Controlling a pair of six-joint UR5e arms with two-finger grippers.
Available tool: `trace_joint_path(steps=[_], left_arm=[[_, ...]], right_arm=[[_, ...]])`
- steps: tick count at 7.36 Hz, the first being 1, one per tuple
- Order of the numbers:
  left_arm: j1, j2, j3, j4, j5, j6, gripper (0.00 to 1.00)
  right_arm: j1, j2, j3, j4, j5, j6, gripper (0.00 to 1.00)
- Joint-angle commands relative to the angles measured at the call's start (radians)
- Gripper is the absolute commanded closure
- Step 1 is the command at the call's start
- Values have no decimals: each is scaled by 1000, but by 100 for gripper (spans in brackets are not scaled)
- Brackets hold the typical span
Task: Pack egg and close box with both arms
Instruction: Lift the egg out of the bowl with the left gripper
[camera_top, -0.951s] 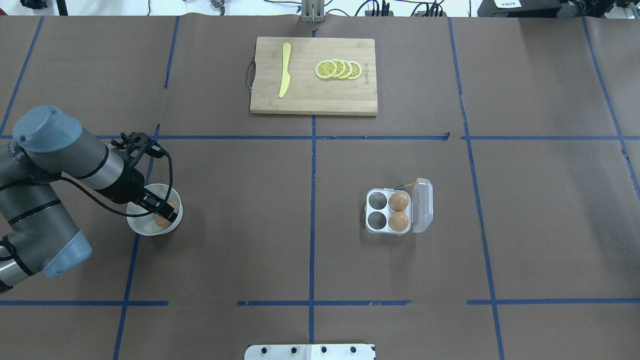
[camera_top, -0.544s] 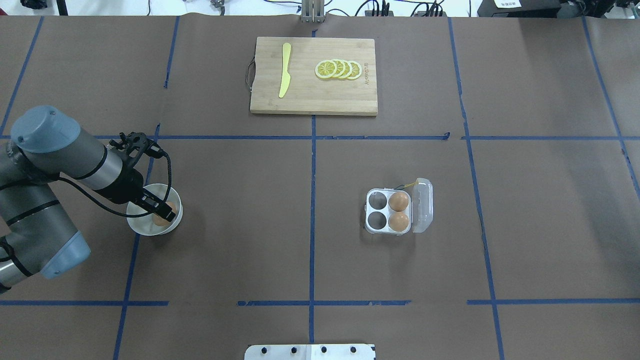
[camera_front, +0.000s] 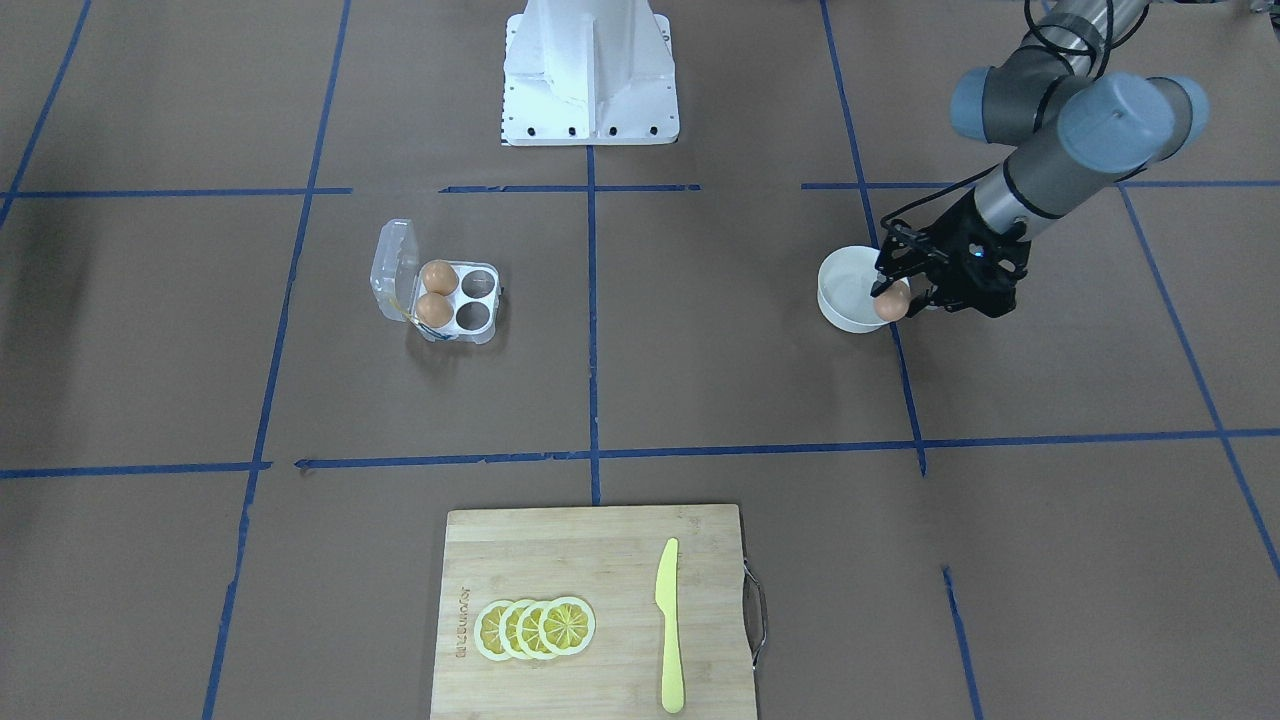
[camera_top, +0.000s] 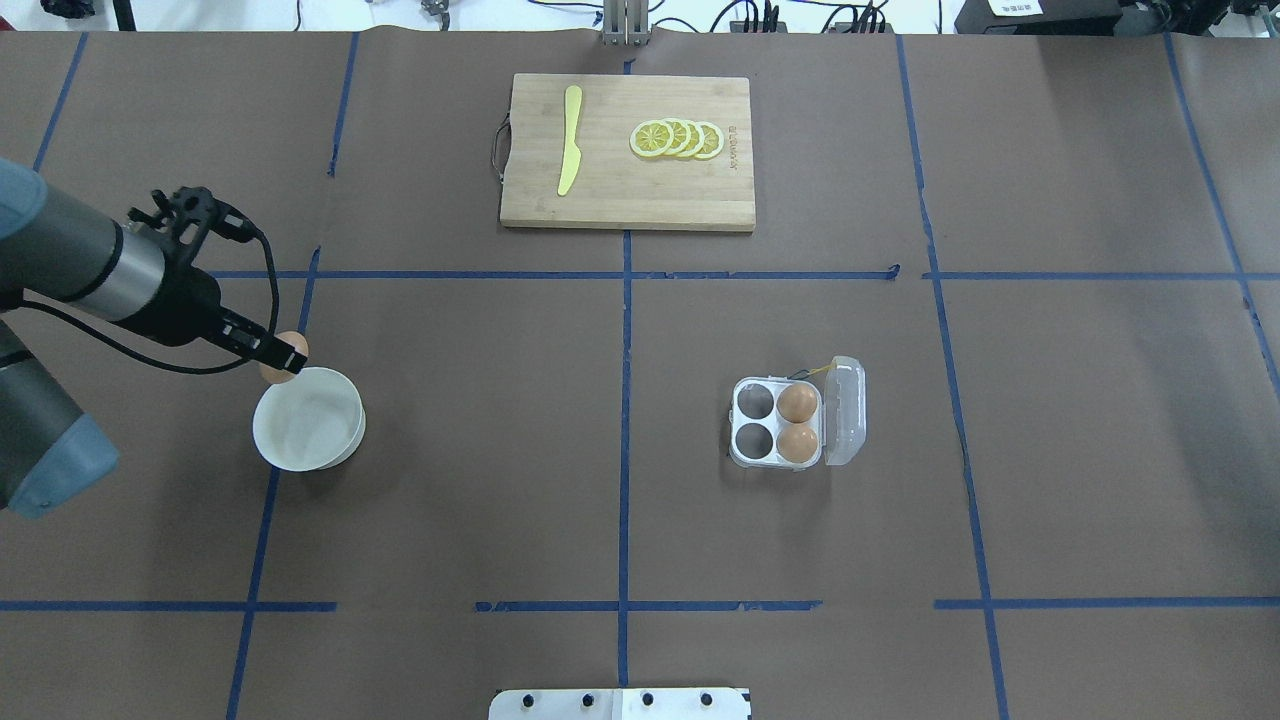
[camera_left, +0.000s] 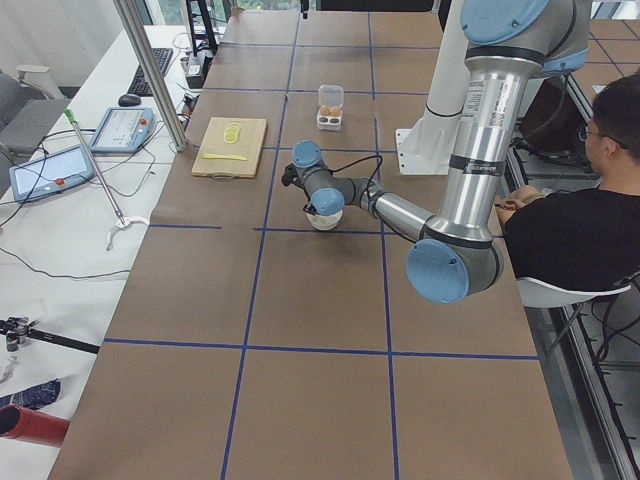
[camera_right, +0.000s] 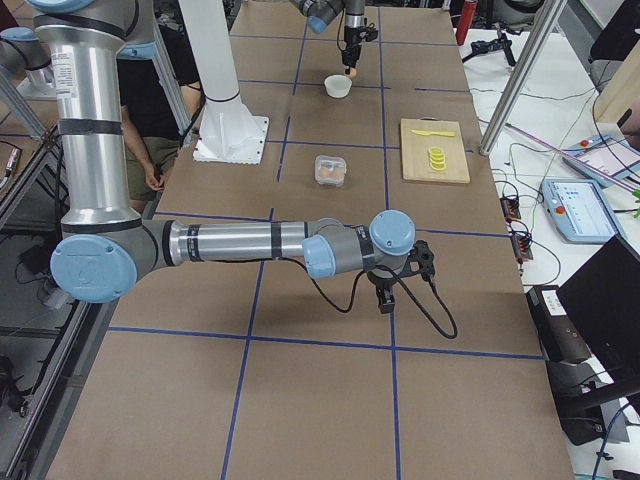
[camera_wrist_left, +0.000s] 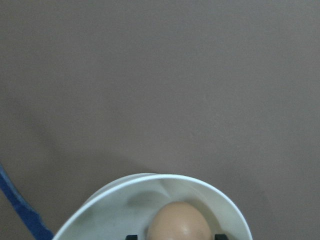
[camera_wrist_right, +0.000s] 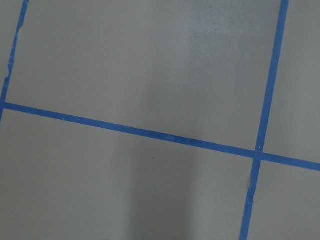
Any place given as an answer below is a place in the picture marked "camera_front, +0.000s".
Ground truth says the brown egg in box far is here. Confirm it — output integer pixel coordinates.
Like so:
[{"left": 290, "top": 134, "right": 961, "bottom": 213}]
[{"left": 419, "top": 259, "right": 460, "bottom": 297}]

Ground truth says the brown egg from bowl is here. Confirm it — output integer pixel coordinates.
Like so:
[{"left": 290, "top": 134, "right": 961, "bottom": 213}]
[{"left": 872, "top": 282, "right": 913, "bottom": 323}]

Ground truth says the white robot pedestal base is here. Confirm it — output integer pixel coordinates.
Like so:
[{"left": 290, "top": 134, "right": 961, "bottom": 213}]
[{"left": 500, "top": 1, "right": 681, "bottom": 147}]

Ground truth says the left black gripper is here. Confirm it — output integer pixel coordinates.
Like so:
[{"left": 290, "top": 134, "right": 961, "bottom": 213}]
[{"left": 872, "top": 190, "right": 1030, "bottom": 318}]

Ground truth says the lemon slice front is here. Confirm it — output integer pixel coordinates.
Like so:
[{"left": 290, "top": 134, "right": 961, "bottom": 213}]
[{"left": 538, "top": 596, "right": 596, "bottom": 657}]

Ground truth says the brown egg in box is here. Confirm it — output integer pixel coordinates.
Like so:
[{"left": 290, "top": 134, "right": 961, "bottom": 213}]
[
  {"left": 419, "top": 259, "right": 460, "bottom": 297},
  {"left": 413, "top": 293, "right": 454, "bottom": 329}
]

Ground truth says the bamboo cutting board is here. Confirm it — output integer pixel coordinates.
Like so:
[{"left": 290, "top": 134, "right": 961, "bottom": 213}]
[{"left": 430, "top": 503, "right": 758, "bottom": 719}]

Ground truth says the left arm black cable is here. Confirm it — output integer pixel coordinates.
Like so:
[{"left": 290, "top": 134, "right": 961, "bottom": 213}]
[{"left": 881, "top": 0, "right": 1121, "bottom": 236}]

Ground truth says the white bowl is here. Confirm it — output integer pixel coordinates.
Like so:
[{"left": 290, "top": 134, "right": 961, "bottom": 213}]
[{"left": 817, "top": 245, "right": 911, "bottom": 333}]

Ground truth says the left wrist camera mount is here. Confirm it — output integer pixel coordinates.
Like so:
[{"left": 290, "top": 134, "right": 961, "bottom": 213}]
[{"left": 879, "top": 218, "right": 947, "bottom": 264}]

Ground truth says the lemon slice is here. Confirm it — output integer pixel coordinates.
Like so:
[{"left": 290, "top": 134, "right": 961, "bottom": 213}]
[
  {"left": 498, "top": 600, "right": 534, "bottom": 660},
  {"left": 538, "top": 596, "right": 596, "bottom": 657},
  {"left": 515, "top": 600, "right": 561, "bottom": 661},
  {"left": 472, "top": 600, "right": 515, "bottom": 662}
]

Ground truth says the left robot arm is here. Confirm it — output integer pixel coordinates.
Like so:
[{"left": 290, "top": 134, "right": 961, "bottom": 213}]
[{"left": 870, "top": 1, "right": 1211, "bottom": 322}]

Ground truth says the brown egg in box near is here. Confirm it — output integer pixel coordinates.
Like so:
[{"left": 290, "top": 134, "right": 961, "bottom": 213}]
[{"left": 413, "top": 293, "right": 454, "bottom": 329}]

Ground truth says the yellow plastic knife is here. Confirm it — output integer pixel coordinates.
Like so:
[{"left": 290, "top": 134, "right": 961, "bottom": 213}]
[{"left": 654, "top": 537, "right": 686, "bottom": 715}]

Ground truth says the clear plastic egg box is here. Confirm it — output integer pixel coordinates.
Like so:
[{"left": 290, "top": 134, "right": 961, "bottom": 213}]
[{"left": 369, "top": 219, "right": 503, "bottom": 345}]

